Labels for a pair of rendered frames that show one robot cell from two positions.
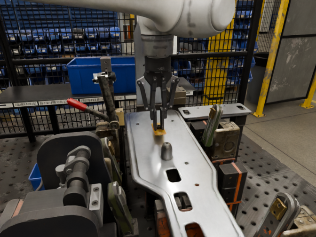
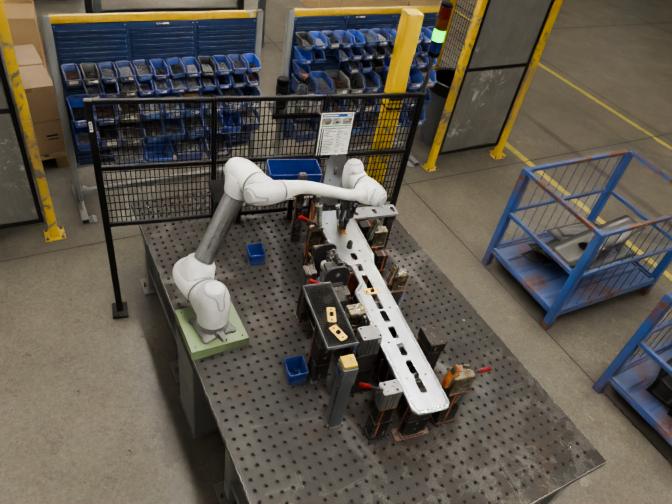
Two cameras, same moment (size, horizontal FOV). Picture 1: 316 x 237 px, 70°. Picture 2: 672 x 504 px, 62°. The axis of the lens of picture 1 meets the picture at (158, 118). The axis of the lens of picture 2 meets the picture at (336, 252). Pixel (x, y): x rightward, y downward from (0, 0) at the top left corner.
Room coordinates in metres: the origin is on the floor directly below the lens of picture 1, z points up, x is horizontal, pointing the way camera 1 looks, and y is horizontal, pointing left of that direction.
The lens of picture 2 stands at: (-1.70, 0.68, 2.98)
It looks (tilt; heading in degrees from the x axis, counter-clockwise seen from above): 41 degrees down; 344
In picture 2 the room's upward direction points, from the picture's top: 11 degrees clockwise
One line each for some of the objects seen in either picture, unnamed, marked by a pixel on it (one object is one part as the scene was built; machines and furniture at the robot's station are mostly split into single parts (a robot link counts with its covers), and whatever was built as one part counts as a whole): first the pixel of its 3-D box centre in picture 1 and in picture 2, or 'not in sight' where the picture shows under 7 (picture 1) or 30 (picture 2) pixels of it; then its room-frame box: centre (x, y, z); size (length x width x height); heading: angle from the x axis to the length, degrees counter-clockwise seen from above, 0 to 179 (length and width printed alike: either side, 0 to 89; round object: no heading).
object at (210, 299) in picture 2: not in sight; (212, 301); (0.19, 0.70, 0.92); 0.18 x 0.16 x 0.22; 31
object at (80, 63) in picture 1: (106, 74); (293, 176); (1.04, 0.25, 1.09); 0.30 x 0.17 x 0.13; 95
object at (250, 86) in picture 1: (263, 78); (444, 110); (3.43, -1.66, 0.36); 0.50 x 0.50 x 0.73
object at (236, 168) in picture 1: (225, 206); (376, 271); (0.49, -0.21, 0.84); 0.11 x 0.08 x 0.29; 101
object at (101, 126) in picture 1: (111, 169); (311, 251); (0.62, 0.16, 0.88); 0.07 x 0.06 x 0.35; 101
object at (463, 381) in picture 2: not in sight; (450, 394); (-0.35, -0.38, 0.88); 0.15 x 0.11 x 0.36; 101
